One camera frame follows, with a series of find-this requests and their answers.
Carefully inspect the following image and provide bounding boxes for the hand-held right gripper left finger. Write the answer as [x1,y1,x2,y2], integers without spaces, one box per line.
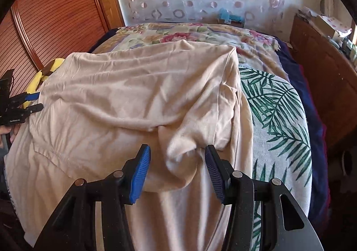
[33,144,151,251]

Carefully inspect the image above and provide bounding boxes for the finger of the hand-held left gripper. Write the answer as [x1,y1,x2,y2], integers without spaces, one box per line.
[12,92,41,103]
[18,103,44,116]

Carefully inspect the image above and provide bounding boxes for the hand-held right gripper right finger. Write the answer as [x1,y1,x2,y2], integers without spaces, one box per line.
[204,144,324,251]

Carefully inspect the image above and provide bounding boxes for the beige printed t-shirt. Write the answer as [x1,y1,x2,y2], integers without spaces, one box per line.
[4,40,255,251]

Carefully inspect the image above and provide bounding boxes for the person's left hand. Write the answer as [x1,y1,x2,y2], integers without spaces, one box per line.
[0,124,19,143]

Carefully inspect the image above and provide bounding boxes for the yellow plush toy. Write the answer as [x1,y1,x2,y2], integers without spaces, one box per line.
[24,58,65,109]

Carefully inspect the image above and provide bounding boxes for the palm leaf printed sheet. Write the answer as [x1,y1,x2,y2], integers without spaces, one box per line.
[237,64,313,251]

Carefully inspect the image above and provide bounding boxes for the brown slatted wooden wardrobe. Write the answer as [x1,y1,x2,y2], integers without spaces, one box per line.
[0,0,125,102]

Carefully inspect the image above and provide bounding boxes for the floral blanket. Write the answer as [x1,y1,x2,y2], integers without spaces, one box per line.
[91,22,291,82]

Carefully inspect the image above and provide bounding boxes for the long wooden cabinet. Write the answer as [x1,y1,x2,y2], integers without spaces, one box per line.
[288,13,357,152]

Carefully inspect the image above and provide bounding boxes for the blue box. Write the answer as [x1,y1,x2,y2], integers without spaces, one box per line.
[217,7,245,25]

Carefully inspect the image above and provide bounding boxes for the cardboard box with dotted cloth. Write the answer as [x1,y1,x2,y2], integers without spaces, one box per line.
[306,15,352,40]

